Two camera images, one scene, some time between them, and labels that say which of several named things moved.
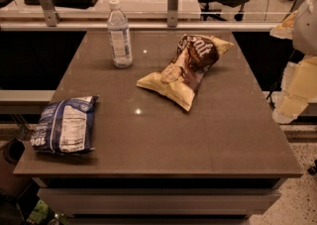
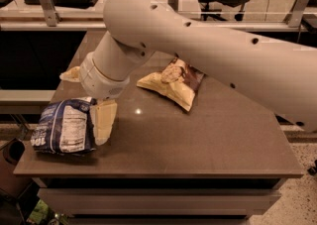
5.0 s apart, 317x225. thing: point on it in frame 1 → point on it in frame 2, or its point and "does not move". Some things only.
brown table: (222, 162) does not move
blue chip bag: (65, 126) does not move
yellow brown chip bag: (181, 77) does not move
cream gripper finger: (285, 29) → (105, 74)
